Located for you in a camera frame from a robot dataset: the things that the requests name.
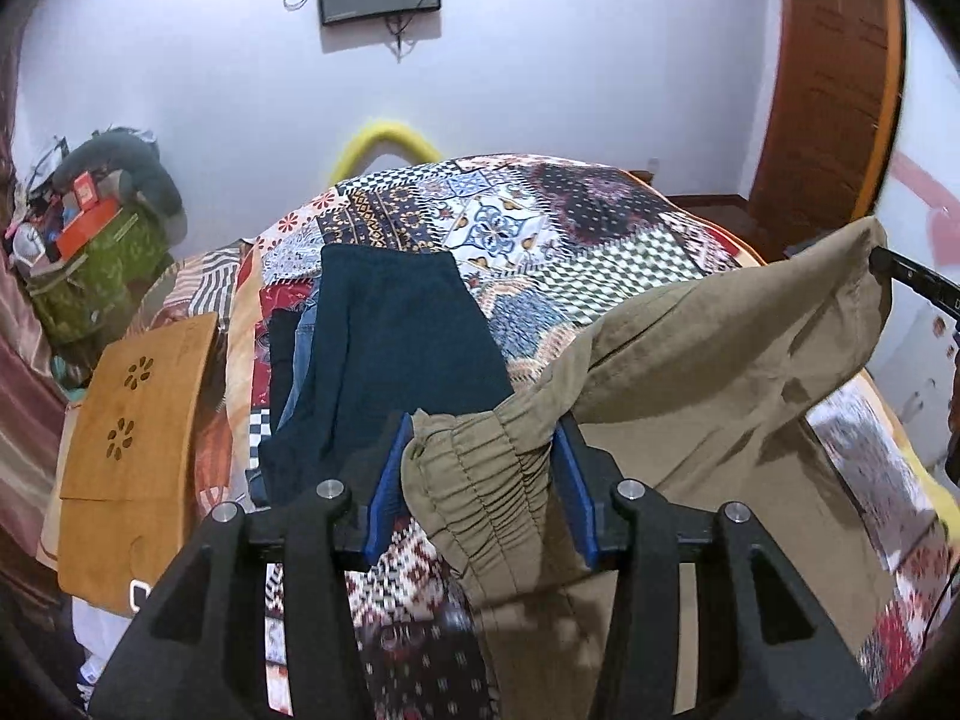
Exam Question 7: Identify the patchwork patterned bedspread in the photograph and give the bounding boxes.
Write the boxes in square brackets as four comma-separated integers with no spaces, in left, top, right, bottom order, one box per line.
[163,156,958,718]

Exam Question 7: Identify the brown wooden door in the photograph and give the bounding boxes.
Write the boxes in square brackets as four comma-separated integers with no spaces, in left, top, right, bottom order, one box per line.
[748,0,905,254]

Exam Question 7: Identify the grey plush pillow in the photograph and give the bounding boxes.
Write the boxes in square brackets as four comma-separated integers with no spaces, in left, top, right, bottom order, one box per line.
[50,128,187,247]

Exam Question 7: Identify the khaki pants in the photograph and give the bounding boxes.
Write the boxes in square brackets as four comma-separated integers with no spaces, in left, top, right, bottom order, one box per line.
[402,218,892,718]

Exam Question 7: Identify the striped red beige curtain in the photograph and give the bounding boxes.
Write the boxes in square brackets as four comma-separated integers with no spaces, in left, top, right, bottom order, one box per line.
[0,35,74,579]

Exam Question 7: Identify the orange box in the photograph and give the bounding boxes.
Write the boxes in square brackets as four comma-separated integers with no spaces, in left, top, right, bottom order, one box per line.
[55,197,121,260]

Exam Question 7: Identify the white cloth with tag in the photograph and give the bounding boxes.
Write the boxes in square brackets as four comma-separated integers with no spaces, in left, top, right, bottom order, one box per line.
[71,580,149,688]

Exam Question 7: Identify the dark navy folded garment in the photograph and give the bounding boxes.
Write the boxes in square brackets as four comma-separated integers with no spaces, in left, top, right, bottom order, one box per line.
[259,244,512,505]

